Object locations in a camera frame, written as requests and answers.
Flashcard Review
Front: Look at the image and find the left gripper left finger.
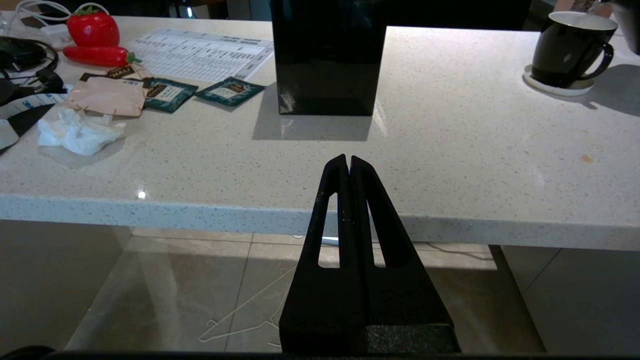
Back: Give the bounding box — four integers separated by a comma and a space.
279, 154, 362, 354

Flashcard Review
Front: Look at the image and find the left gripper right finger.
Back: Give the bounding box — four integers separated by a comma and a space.
350, 155, 462, 354

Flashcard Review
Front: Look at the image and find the dark green tea bag packet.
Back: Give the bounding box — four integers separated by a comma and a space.
194, 76, 266, 107
142, 77, 199, 114

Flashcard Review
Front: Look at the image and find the pink torn tea packet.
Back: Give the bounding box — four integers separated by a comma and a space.
66, 64, 155, 118

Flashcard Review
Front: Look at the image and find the black ceramic cup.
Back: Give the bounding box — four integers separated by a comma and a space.
531, 11, 619, 89

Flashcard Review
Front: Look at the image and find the black glossy box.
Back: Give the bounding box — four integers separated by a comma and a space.
270, 0, 388, 117

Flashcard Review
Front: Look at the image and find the white round coaster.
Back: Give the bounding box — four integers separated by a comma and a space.
523, 64, 596, 97

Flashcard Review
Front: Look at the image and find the printed paper sheet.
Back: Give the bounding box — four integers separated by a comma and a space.
124, 28, 275, 84

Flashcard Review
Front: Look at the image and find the crumpled white tissue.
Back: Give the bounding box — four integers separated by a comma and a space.
37, 106, 127, 156

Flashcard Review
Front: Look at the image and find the red chili pepper toy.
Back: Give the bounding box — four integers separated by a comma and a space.
62, 45, 142, 68

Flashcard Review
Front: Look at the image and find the red bell pepper toy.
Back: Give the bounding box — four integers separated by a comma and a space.
66, 6, 121, 49

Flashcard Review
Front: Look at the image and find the white power adapter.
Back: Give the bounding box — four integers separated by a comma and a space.
40, 23, 75, 50

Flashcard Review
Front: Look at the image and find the white and black strap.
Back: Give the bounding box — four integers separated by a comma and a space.
0, 91, 71, 156

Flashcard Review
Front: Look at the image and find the black cable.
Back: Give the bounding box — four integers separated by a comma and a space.
0, 36, 68, 106

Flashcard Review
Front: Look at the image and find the white cable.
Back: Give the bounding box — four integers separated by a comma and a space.
4, 0, 111, 37

